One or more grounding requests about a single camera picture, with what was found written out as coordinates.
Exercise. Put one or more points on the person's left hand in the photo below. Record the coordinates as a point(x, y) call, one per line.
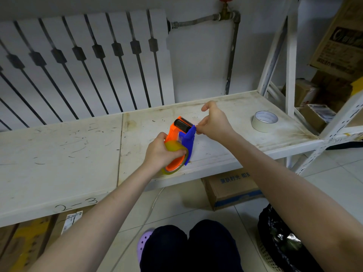
point(158, 155)

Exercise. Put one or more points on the person's right hand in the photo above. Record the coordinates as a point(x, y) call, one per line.
point(218, 127)

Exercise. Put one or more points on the yellow tape roll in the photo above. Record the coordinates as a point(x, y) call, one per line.
point(174, 145)

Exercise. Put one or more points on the orange blue tape dispenser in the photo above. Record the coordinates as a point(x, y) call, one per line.
point(188, 141)

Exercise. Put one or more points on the white tape roll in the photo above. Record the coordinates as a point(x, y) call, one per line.
point(258, 126)

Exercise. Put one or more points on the person's left forearm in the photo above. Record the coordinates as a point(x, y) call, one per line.
point(99, 220)

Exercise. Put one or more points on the person's right forearm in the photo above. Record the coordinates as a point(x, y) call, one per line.
point(295, 201)

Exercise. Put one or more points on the person's left leg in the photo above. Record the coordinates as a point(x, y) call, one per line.
point(164, 249)

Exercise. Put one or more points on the person's leg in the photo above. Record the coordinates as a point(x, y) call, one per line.
point(164, 249)
point(215, 246)

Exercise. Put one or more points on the person's right leg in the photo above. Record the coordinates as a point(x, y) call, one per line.
point(215, 246)

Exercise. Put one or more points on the blue striped cardboard box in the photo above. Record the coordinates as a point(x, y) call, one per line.
point(227, 192)

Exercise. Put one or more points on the grey metal pipe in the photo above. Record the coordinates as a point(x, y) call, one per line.
point(231, 59)

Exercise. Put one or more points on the purple clog shoe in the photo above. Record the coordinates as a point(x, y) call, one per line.
point(143, 242)

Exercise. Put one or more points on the small brown cardboard box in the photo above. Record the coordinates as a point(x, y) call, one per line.
point(300, 93)

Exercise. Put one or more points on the small labelled cardboard parcel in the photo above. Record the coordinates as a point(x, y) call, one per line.
point(313, 118)

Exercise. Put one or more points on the white metal shelf rack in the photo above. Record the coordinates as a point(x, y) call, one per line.
point(62, 172)

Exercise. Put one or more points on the white radiator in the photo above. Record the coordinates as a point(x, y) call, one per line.
point(85, 82)

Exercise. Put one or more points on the white labelled long cardboard box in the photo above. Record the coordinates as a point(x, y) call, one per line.
point(69, 219)

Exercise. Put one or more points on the black bin bag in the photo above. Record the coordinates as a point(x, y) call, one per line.
point(275, 232)

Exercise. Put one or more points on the dark brown cardboard box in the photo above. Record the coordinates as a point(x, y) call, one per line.
point(333, 87)

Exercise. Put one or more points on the white perforated shelf rack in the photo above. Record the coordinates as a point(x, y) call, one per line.
point(341, 121)

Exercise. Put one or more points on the black flat mat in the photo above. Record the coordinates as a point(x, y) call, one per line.
point(346, 145)

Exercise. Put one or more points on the beige mesh waste basket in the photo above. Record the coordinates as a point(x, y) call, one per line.
point(265, 260)

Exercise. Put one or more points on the yellow taped cardboard box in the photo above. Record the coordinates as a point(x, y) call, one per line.
point(25, 243)

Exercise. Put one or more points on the plain brown cardboard box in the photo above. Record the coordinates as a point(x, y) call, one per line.
point(5, 235)

